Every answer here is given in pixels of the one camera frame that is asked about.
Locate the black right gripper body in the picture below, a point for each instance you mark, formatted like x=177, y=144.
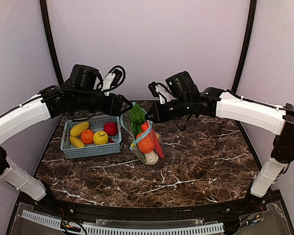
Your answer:
x=160, y=111

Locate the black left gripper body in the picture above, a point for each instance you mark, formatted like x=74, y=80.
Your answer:
x=116, y=104

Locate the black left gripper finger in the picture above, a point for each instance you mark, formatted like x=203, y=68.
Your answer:
x=122, y=111
x=125, y=103

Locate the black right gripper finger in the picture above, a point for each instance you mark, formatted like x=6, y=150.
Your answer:
x=152, y=119
x=153, y=112

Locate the clear zip top bag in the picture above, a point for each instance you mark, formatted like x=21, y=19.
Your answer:
x=125, y=123

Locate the white garlic bulb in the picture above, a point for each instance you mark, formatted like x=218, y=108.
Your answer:
x=137, y=118

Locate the orange fruit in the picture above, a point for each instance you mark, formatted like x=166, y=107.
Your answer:
x=146, y=144

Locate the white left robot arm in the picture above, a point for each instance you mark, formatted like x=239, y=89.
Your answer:
x=85, y=90

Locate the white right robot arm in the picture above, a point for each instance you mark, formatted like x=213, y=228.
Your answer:
x=180, y=97

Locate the red apple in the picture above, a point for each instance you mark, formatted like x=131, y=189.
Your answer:
x=110, y=128

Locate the light blue plastic basket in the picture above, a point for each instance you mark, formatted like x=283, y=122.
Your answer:
x=91, y=150

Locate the yellow lemon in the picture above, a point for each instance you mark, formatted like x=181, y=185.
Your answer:
x=100, y=138

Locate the small orange tangerine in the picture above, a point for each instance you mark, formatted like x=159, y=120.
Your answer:
x=87, y=136

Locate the yellow pear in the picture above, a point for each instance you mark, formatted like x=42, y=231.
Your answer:
x=79, y=128

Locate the small yellow starfruit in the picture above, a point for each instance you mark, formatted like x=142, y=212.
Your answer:
x=76, y=142

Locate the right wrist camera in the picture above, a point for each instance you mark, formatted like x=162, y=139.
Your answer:
x=160, y=91

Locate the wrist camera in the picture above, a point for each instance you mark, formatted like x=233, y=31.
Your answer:
x=114, y=78
x=160, y=91

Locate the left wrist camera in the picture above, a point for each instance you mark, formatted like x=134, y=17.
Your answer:
x=114, y=78

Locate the black front rail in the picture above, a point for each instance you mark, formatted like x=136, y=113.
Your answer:
x=225, y=211

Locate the light blue cable duct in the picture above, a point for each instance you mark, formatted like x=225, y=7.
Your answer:
x=117, y=227

